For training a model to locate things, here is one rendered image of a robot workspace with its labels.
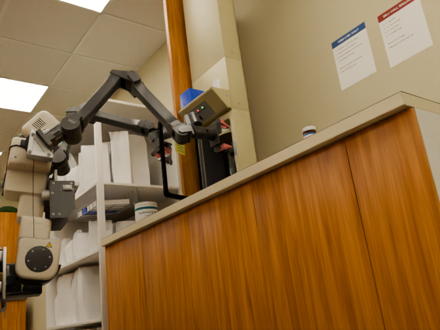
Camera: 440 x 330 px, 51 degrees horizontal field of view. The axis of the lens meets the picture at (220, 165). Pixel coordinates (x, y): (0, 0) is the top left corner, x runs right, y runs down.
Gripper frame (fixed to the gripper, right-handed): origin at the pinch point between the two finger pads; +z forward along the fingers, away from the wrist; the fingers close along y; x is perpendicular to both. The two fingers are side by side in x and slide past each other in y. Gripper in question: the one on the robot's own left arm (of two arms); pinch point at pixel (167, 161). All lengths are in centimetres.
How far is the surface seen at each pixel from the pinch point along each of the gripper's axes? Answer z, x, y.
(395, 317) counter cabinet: 121, 41, -60
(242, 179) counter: 52, 27, -40
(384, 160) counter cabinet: 87, 43, -85
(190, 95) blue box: -26.0, -8.5, -26.5
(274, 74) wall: -30, -56, -60
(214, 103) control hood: -10.4, -7.8, -35.6
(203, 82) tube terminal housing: -35, -19, -33
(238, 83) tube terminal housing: -16, -19, -49
